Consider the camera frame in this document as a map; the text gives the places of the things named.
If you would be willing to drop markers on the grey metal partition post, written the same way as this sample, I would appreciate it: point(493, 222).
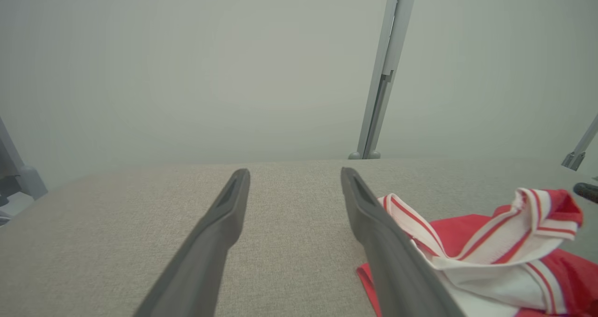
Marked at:
point(579, 155)
point(25, 181)
point(387, 60)

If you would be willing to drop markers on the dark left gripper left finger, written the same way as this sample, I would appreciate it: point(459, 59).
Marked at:
point(205, 247)

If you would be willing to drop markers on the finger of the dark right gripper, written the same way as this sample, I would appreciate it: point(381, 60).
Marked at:
point(588, 191)

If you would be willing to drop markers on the red basketball jersey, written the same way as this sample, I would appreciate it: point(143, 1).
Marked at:
point(495, 265)

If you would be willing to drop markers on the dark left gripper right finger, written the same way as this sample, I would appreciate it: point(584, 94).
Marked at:
point(395, 270)

